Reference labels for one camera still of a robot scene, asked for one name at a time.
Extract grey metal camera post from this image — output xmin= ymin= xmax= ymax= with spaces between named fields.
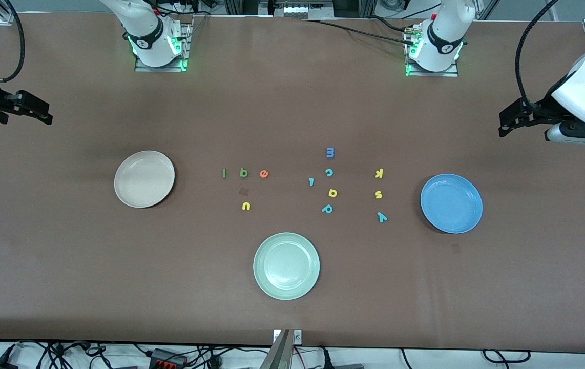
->
xmin=260 ymin=330 xmax=293 ymax=369

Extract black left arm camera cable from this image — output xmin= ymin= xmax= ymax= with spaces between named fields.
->
xmin=515 ymin=0 xmax=560 ymax=109

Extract black cable on table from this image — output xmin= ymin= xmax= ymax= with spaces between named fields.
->
xmin=300 ymin=18 xmax=416 ymax=47
xmin=367 ymin=15 xmax=420 ymax=33

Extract silver control device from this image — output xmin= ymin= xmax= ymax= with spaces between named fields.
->
xmin=259 ymin=0 xmax=335 ymax=20

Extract beige brown plate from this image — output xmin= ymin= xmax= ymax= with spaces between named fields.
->
xmin=114 ymin=150 xmax=176 ymax=209

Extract black power strip red switches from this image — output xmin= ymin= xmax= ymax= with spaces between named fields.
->
xmin=148 ymin=348 xmax=189 ymax=367

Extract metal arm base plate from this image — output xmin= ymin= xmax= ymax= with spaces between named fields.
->
xmin=135 ymin=22 xmax=191 ymax=72
xmin=404 ymin=23 xmax=459 ymax=77

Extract blue plate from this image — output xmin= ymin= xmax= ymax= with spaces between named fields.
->
xmin=420 ymin=174 xmax=484 ymax=234

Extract black looped floor cable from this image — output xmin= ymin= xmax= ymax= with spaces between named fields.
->
xmin=482 ymin=349 xmax=532 ymax=364

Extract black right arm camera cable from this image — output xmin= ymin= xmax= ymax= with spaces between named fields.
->
xmin=0 ymin=0 xmax=26 ymax=83

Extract pale green plate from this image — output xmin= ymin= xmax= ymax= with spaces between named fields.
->
xmin=253 ymin=232 xmax=321 ymax=301

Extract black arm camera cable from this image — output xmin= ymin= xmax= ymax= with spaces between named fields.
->
xmin=515 ymin=0 xmax=560 ymax=109
xmin=0 ymin=0 xmax=26 ymax=83

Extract brown table cover sheet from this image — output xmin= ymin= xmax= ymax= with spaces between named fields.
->
xmin=0 ymin=12 xmax=585 ymax=354

